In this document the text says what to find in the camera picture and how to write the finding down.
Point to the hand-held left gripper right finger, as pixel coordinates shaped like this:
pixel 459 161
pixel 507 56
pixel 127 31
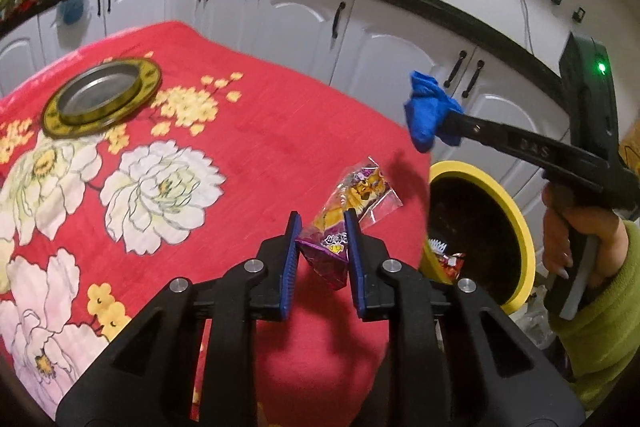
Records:
pixel 356 267

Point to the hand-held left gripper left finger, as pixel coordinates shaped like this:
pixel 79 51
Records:
pixel 290 267

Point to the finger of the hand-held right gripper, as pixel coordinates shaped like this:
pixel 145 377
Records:
pixel 477 129

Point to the purple snack wrapper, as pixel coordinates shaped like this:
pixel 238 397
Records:
pixel 350 192

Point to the red snack wrapper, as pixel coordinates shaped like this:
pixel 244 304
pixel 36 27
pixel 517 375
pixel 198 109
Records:
pixel 450 264

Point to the yellow-rimmed black bin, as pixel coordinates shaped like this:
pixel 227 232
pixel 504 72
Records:
pixel 480 227

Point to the person's right forearm green sleeve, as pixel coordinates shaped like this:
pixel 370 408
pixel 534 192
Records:
pixel 600 332

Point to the person's right hand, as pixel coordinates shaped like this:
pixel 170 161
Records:
pixel 612 242

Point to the red floral blanket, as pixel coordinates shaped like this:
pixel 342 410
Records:
pixel 300 107

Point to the clear plastic bag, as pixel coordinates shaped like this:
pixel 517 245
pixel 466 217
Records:
pixel 535 319

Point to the white base cabinets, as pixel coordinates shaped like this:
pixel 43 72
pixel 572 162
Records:
pixel 280 7

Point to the round yellow-rimmed metal tray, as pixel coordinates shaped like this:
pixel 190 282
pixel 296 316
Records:
pixel 97 92

